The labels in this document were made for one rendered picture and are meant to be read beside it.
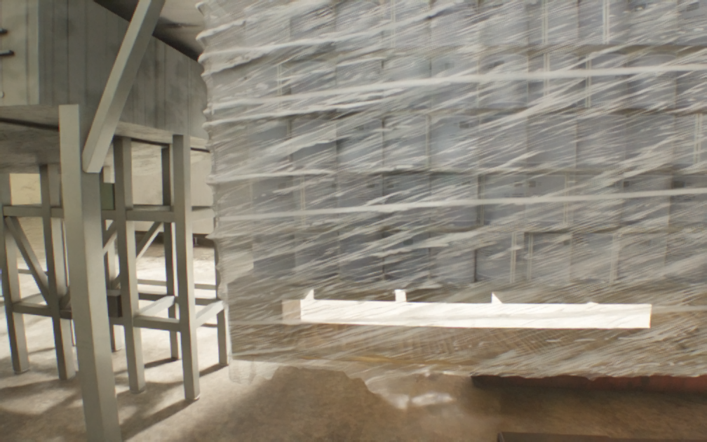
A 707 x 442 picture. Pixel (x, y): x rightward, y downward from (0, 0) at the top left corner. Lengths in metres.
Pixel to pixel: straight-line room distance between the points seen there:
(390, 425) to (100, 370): 0.75
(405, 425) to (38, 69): 1.16
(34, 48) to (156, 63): 0.31
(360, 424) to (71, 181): 0.92
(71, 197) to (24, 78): 0.21
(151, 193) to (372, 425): 3.31
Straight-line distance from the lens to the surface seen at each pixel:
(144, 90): 0.98
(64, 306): 1.46
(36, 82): 0.78
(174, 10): 0.98
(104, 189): 1.26
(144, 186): 4.02
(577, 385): 1.44
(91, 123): 0.75
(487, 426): 1.20
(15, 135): 1.07
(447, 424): 1.18
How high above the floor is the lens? 0.69
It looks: 6 degrees down
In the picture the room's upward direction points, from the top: 1 degrees clockwise
